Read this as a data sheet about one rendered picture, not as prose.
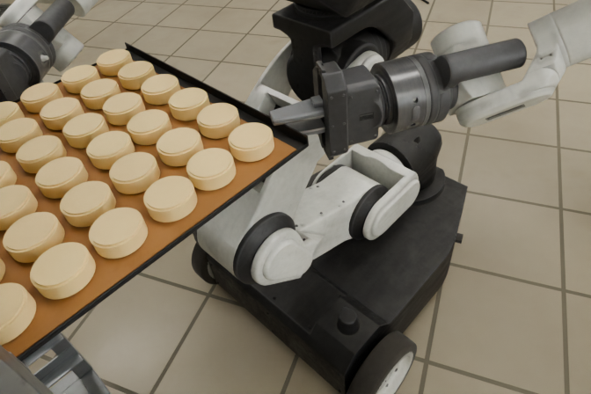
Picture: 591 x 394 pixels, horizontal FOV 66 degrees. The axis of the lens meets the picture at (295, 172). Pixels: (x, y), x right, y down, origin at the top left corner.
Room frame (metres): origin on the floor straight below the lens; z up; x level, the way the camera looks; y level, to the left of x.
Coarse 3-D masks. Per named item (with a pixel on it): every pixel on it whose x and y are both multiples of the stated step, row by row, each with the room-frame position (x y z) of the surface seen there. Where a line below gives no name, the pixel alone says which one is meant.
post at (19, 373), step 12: (0, 348) 0.17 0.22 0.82; (0, 360) 0.16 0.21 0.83; (12, 360) 0.17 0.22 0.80; (0, 372) 0.15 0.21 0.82; (12, 372) 0.15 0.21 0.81; (24, 372) 0.17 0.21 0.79; (0, 384) 0.15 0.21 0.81; (12, 384) 0.15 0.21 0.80; (24, 384) 0.15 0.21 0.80; (36, 384) 0.16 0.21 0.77
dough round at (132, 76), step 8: (128, 64) 0.61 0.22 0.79; (136, 64) 0.61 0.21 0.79; (144, 64) 0.61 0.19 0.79; (120, 72) 0.59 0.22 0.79; (128, 72) 0.59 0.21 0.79; (136, 72) 0.59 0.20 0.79; (144, 72) 0.58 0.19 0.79; (152, 72) 0.59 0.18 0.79; (120, 80) 0.58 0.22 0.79; (128, 80) 0.57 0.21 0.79; (136, 80) 0.57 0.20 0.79; (144, 80) 0.58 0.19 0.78; (128, 88) 0.57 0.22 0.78; (136, 88) 0.57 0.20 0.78
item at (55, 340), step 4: (56, 336) 0.48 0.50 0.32; (60, 336) 0.48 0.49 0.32; (52, 340) 0.47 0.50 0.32; (56, 340) 0.47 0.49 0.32; (60, 340) 0.47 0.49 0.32; (48, 344) 0.47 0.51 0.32; (52, 344) 0.47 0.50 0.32; (56, 344) 0.47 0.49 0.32; (40, 348) 0.46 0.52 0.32; (44, 348) 0.46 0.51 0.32; (48, 348) 0.46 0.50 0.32; (36, 352) 0.45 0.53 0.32; (40, 352) 0.45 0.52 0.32; (44, 352) 0.45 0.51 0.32; (28, 356) 0.45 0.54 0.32; (32, 356) 0.45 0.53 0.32; (36, 356) 0.44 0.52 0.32; (40, 356) 0.44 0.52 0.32; (28, 360) 0.44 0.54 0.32; (32, 360) 0.44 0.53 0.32; (36, 360) 0.44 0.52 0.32; (28, 364) 0.43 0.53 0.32
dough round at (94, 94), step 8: (96, 80) 0.58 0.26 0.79; (104, 80) 0.58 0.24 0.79; (112, 80) 0.57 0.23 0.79; (88, 88) 0.56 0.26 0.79; (96, 88) 0.56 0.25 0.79; (104, 88) 0.55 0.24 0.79; (112, 88) 0.55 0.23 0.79; (88, 96) 0.54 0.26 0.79; (96, 96) 0.54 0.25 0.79; (104, 96) 0.54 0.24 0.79; (112, 96) 0.54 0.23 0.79; (88, 104) 0.54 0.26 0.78; (96, 104) 0.53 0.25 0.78
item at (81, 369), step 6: (60, 342) 0.49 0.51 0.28; (66, 342) 0.49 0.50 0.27; (54, 348) 0.48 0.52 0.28; (60, 348) 0.48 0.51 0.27; (84, 360) 0.50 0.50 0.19; (78, 366) 0.49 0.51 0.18; (84, 366) 0.49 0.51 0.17; (90, 366) 0.50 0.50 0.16; (78, 372) 0.48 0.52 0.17; (84, 372) 0.49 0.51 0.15
